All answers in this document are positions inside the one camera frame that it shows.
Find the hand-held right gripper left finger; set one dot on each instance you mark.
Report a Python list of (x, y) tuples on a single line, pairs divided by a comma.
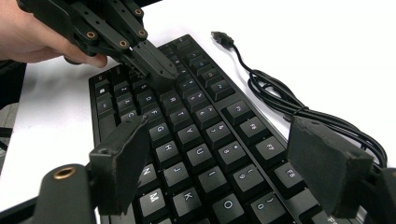
[(124, 161)]

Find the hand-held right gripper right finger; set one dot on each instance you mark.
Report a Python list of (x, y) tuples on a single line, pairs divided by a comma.
[(327, 168)]

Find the black computer keyboard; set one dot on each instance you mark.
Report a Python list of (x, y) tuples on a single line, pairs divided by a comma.
[(202, 146)]

